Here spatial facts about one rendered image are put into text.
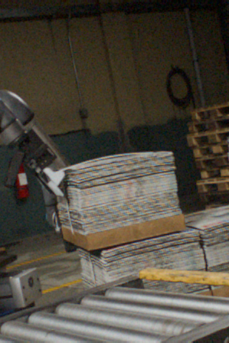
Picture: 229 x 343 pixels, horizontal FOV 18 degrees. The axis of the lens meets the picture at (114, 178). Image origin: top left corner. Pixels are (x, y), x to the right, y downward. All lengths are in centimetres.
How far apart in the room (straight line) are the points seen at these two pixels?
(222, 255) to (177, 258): 14
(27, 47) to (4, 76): 54
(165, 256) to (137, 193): 19
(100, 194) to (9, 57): 749
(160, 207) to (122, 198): 11
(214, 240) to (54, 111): 761
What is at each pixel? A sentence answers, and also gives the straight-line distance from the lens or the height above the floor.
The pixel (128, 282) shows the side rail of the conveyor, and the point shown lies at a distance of 167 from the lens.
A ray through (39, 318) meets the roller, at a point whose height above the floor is 79.
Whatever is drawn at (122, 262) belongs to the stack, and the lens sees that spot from 202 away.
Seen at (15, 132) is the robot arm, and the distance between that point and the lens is 210.
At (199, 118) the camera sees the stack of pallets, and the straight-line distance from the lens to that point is 901.
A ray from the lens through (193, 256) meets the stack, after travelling 208.
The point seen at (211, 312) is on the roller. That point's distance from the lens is 128.
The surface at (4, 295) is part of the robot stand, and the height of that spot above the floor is 73.
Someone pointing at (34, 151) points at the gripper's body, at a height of 113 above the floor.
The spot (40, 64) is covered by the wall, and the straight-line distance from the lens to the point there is 962.
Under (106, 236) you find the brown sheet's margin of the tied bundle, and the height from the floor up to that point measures 86.
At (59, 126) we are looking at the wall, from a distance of 961.
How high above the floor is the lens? 112
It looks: 3 degrees down
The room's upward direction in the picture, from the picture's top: 11 degrees counter-clockwise
